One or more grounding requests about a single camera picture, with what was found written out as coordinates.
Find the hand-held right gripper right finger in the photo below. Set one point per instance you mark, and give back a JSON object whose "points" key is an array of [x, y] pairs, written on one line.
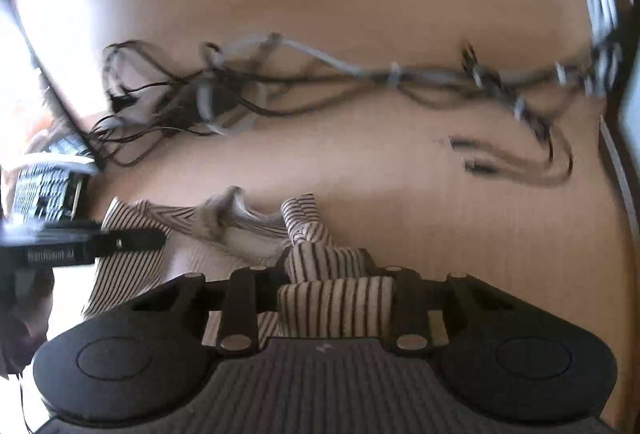
{"points": [[410, 299]]}

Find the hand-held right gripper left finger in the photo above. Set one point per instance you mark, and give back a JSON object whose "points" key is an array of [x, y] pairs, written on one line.
{"points": [[243, 296]]}

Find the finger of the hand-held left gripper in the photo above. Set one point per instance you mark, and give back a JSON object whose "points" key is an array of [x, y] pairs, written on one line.
{"points": [[132, 241]]}

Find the striped white shirt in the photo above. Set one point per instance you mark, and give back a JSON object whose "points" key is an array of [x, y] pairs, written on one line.
{"points": [[340, 306]]}

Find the laptop keyboard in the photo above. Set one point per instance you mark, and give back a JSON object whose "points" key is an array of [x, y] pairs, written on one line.
{"points": [[42, 186]]}

